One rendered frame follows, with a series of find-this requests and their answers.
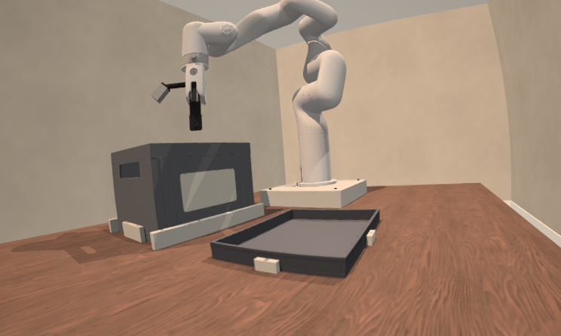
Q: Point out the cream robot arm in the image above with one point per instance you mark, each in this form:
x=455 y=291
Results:
x=201 y=40

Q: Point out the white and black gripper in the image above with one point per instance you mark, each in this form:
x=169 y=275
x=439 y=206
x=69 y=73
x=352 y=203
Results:
x=195 y=82

